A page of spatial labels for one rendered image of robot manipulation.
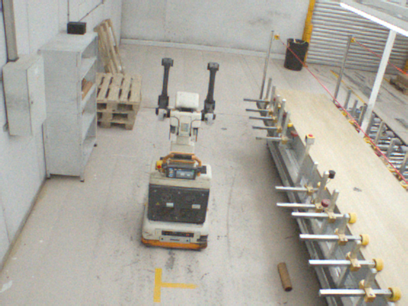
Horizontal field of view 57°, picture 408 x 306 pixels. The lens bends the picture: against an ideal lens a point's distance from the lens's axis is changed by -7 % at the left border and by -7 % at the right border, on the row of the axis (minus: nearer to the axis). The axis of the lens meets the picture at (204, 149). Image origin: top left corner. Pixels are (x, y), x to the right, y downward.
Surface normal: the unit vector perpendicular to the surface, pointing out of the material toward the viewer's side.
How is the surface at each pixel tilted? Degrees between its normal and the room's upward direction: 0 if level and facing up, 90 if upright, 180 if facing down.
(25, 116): 90
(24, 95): 90
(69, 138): 90
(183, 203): 90
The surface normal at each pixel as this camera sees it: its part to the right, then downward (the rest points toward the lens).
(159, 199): 0.03, 0.48
